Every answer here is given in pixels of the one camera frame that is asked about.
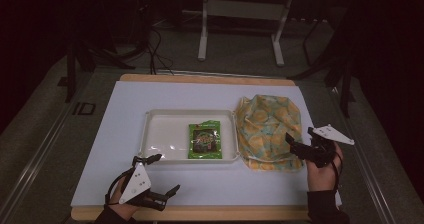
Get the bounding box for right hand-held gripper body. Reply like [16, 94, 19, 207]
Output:
[289, 124, 356, 169]

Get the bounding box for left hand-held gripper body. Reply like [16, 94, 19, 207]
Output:
[118, 161, 168, 212]

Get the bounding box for white plastic tray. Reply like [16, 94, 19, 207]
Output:
[139, 108, 241, 165]

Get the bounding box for yellow patterned cloth bag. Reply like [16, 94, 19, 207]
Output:
[232, 93, 306, 173]

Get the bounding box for green snack packet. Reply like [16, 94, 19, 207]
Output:
[187, 119, 224, 160]

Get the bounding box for person's left hand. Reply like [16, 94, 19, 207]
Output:
[109, 176, 142, 220]

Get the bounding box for person's right hand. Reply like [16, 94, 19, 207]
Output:
[305, 141, 344, 194]

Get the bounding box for wooden table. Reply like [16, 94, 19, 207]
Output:
[70, 72, 311, 222]

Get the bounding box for white table mat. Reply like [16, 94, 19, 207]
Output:
[70, 80, 322, 208]

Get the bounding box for black metal stand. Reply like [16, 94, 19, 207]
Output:
[57, 38, 137, 104]
[287, 15, 357, 119]

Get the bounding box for white metal stand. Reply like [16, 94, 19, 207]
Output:
[181, 0, 296, 68]

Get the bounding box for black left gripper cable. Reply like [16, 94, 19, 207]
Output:
[104, 168, 136, 207]

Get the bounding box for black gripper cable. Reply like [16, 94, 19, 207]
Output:
[330, 151, 345, 192]
[104, 168, 136, 207]

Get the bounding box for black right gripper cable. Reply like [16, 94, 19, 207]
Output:
[330, 151, 345, 192]

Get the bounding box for black floor cables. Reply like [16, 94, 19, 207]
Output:
[145, 26, 175, 76]

